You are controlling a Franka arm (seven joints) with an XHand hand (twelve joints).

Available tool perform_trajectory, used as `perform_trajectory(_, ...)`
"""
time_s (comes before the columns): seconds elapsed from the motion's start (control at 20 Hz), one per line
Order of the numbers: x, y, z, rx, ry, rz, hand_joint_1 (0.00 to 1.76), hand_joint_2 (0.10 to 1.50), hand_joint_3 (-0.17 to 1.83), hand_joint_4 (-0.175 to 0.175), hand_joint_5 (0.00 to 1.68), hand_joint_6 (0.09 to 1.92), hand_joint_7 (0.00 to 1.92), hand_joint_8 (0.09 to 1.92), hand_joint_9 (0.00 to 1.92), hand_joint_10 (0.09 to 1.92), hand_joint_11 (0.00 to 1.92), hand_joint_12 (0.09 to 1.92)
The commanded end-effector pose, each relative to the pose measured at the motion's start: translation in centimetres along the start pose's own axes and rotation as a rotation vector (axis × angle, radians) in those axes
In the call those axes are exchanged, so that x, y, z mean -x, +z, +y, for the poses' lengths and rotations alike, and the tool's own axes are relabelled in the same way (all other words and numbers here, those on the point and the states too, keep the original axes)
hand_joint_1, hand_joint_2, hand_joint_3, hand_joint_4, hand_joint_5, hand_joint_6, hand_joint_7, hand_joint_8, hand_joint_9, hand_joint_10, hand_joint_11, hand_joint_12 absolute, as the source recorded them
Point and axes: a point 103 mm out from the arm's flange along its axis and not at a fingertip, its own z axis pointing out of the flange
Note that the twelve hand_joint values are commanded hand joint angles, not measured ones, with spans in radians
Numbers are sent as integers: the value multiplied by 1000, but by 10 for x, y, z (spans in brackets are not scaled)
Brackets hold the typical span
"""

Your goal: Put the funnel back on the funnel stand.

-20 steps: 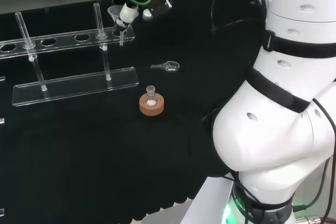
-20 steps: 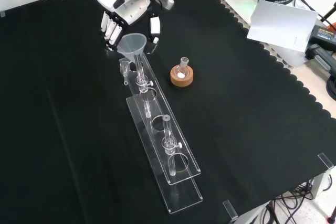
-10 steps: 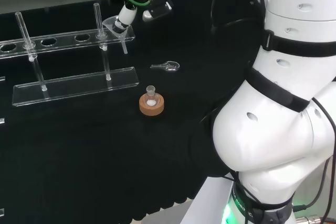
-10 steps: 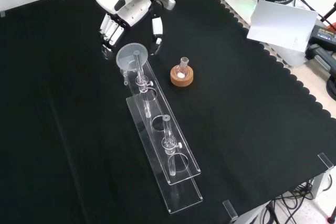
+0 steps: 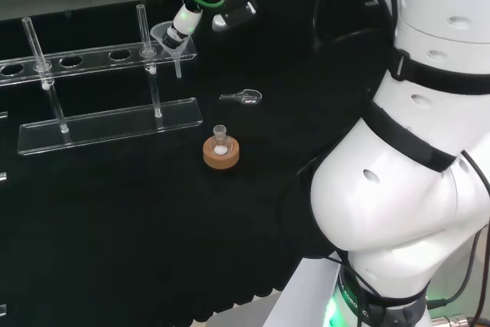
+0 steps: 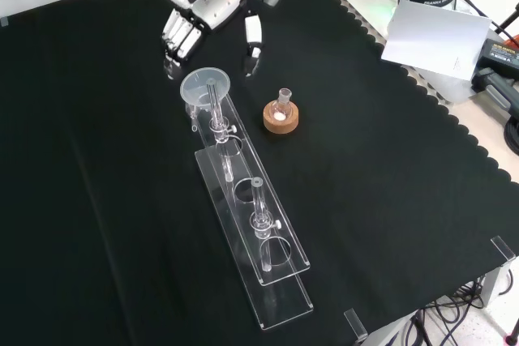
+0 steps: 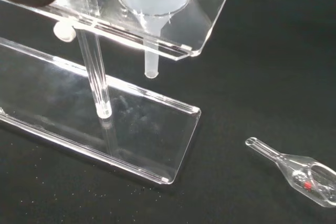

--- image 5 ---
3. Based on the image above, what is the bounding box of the black table cloth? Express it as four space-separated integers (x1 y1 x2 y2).
0 0 397 324

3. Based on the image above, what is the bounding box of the black base cable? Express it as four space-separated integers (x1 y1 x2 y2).
424 149 490 327

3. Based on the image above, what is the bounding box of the clear plastic funnel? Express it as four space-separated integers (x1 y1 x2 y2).
150 19 198 80

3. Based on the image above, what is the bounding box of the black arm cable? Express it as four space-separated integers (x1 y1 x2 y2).
312 0 397 54

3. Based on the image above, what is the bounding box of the brown cork ring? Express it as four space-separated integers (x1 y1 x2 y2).
202 136 242 171

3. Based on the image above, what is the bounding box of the clear glass weighing funnel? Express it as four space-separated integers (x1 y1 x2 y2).
218 88 264 108

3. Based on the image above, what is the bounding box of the clear acrylic funnel stand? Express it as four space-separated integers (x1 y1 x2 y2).
0 4 204 158

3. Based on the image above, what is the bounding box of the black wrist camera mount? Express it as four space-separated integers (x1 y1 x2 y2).
211 0 258 33

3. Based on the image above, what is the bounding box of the small round-bottom glass flask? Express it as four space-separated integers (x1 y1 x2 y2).
211 124 234 156

